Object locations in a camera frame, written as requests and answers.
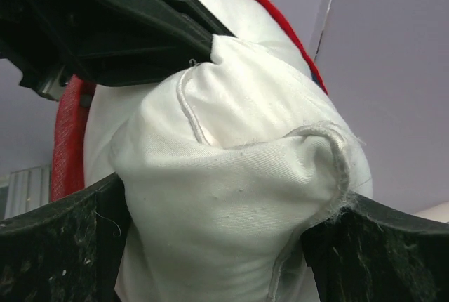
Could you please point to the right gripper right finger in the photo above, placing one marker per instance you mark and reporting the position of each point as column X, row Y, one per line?
column 372, row 252

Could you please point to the red printed pillowcase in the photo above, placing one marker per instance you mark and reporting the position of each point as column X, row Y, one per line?
column 70, row 124

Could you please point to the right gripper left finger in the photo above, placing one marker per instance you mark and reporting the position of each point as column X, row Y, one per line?
column 68, row 250

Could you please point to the white pillow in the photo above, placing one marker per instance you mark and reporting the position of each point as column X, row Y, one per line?
column 225, row 164

